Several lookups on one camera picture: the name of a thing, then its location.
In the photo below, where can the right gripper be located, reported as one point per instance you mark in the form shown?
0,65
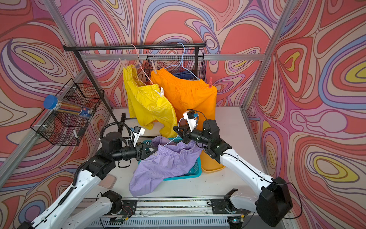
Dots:
186,132

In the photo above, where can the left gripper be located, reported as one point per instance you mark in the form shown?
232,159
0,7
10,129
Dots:
139,150

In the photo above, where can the lilac shorts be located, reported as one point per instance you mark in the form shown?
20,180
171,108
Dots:
170,160

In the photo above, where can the light blue wire hanger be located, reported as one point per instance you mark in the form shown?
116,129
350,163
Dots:
172,140

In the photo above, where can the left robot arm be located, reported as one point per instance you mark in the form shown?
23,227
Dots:
118,143

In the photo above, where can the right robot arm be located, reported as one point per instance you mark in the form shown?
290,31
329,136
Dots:
272,200

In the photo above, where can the orange shorts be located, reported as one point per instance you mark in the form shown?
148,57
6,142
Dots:
187,94

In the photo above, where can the yellow shorts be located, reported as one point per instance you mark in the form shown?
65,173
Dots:
147,106

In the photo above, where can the teal plastic basket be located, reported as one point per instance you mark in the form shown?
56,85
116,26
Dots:
194,172

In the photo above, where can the yellow plastic tray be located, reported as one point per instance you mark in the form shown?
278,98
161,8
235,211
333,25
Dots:
209,165

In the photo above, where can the white clothespin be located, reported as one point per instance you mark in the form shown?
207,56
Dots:
160,92

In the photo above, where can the pink flat case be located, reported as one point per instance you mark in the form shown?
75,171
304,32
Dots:
108,182

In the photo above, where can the red clothespin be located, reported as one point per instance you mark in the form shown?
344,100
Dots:
210,82

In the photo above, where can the beige clothespin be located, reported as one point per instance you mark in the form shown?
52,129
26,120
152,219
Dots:
154,66

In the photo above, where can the blue capped pencil tube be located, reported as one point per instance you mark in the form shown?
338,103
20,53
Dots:
51,102

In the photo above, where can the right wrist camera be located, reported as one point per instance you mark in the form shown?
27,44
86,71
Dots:
191,118

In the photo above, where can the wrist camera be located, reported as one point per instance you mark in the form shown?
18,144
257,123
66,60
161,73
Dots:
191,118
136,133

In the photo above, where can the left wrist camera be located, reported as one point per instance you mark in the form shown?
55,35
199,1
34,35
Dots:
136,133

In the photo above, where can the black wire basket back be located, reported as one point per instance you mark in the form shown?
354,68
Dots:
194,60

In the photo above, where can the black wire basket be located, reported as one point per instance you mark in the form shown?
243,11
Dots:
194,60
62,129

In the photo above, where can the black wire basket left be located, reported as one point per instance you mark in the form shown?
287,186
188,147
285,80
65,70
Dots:
62,129

